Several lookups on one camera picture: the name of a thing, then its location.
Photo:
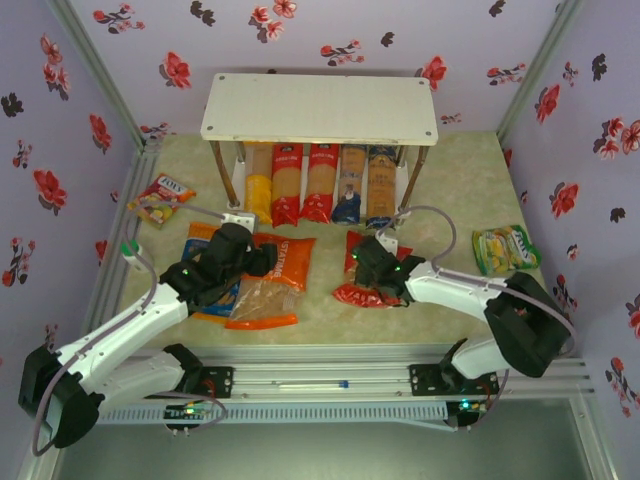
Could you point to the black controller box green light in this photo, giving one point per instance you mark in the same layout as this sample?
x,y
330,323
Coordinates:
x,y
465,412

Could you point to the white rod blue tip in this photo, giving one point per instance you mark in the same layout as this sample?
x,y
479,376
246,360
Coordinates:
x,y
310,384

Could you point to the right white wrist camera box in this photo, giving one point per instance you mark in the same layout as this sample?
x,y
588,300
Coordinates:
x,y
389,244

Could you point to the red spaghetti pack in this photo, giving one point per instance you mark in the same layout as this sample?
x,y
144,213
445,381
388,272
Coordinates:
x,y
317,185
286,185

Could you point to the orange short pasta bag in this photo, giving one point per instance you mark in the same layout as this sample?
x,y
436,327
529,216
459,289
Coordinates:
x,y
285,295

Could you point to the red short pasta bag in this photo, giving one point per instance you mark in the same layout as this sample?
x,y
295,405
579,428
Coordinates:
x,y
355,297

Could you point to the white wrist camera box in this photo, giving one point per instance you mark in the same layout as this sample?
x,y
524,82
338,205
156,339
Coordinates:
x,y
389,244
240,219

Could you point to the white two-tier shelf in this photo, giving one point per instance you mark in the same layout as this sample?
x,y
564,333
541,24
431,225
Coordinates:
x,y
320,107

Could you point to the green Fox's candy bag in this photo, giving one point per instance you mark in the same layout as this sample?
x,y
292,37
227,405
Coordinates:
x,y
505,250

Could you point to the aluminium profile frame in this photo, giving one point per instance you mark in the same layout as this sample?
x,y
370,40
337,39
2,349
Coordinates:
x,y
300,372

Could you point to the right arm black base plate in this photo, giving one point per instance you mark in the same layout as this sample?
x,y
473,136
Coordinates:
x,y
425,380

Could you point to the blue macaroni pasta bag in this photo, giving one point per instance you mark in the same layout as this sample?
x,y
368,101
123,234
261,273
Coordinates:
x,y
220,302

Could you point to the small circuit board green light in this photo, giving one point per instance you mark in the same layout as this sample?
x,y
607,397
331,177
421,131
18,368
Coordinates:
x,y
187,411

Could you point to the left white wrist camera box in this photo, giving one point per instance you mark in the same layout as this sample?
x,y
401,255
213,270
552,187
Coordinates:
x,y
240,219

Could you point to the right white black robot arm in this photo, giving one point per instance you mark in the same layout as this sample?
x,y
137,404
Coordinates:
x,y
450,290

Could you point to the red orange Fox's candy bag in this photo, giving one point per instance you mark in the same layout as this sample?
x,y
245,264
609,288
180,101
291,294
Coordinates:
x,y
160,195

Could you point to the yellow spaghetti pack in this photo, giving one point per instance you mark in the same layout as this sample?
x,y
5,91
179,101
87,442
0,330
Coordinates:
x,y
257,190

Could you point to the dark blue portrait spaghetti pack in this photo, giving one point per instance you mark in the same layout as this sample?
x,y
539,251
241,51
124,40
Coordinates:
x,y
349,190

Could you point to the white bottle green cap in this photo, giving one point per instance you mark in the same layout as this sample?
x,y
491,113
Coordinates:
x,y
134,252

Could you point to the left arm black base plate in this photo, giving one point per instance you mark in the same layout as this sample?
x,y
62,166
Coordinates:
x,y
220,382

